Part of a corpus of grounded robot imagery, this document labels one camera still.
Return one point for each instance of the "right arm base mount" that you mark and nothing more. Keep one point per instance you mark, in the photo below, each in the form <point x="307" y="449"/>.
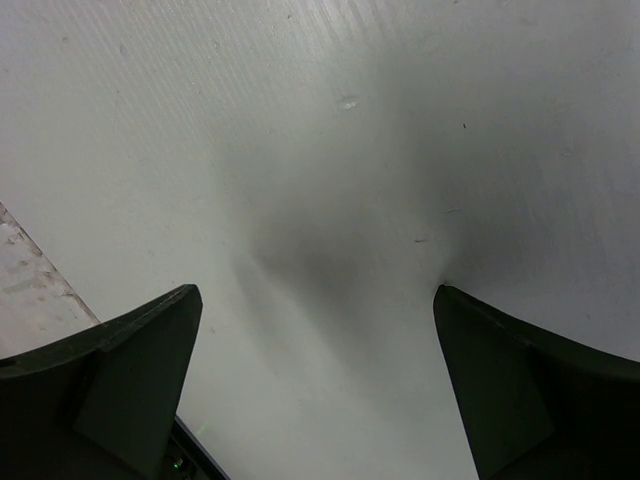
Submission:
<point x="185" y="458"/>

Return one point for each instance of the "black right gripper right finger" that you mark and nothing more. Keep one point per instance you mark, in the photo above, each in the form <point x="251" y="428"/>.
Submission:
<point x="534" y="404"/>

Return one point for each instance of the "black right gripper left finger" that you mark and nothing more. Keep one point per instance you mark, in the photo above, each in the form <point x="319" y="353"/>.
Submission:
<point x="100" y="404"/>

